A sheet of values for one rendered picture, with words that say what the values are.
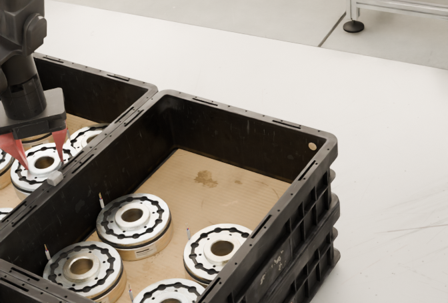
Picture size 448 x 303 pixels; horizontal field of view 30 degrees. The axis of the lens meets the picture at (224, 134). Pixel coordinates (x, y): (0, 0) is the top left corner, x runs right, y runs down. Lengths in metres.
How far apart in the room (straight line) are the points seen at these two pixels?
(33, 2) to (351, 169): 0.64
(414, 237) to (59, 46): 0.96
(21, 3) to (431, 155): 0.76
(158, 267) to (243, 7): 2.40
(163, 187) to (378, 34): 2.04
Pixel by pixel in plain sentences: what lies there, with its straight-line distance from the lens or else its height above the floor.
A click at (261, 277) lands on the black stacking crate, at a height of 0.86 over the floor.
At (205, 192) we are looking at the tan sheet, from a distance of 1.22.
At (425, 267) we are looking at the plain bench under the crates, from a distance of 1.27.
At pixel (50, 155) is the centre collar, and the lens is 1.24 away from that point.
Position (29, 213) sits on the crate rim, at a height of 0.93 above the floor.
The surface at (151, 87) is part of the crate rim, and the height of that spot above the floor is 0.93.
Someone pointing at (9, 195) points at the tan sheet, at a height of 0.83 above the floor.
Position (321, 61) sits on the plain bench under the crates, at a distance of 1.72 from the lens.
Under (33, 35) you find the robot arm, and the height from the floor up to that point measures 1.13.
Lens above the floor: 1.61
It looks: 36 degrees down
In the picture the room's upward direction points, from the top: 8 degrees counter-clockwise
